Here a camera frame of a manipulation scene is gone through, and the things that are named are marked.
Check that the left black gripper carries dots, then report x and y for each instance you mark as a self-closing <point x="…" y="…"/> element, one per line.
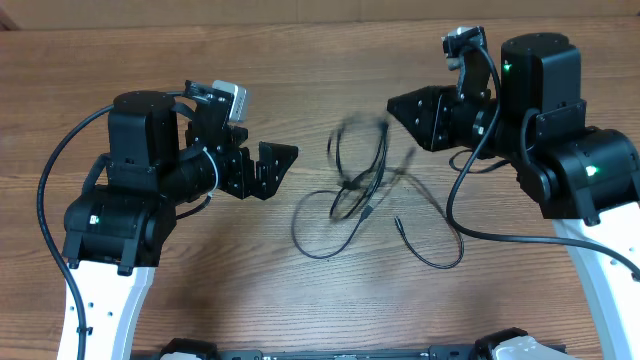
<point x="266" y="181"/>

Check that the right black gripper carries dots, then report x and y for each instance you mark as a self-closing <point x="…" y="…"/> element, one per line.
<point x="434" y="112"/>

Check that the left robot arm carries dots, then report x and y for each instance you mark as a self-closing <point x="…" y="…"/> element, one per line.
<point x="166" y="149"/>

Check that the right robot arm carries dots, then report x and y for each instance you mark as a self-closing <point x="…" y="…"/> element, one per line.
<point x="527" y="109"/>

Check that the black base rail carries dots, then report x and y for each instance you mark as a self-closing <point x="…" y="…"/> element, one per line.
<point x="512" y="343"/>

